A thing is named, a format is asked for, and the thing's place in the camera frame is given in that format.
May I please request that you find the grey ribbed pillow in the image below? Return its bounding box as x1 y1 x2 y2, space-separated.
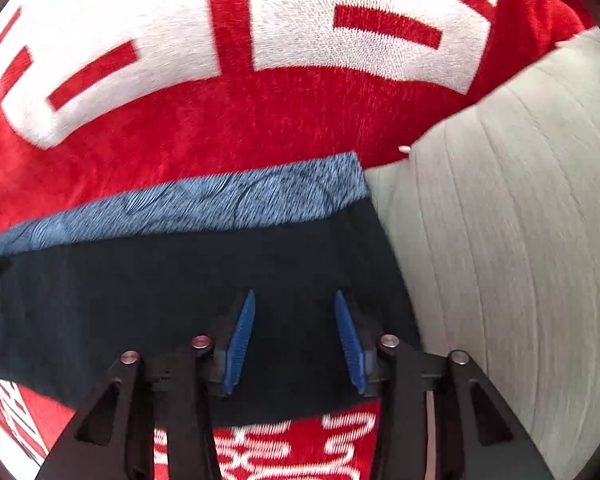
365 28 600 479

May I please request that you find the red white patterned blanket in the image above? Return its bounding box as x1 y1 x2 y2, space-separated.
0 0 598 479

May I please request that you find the black pants blue waistband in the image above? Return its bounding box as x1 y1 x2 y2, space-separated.
0 153 420 427

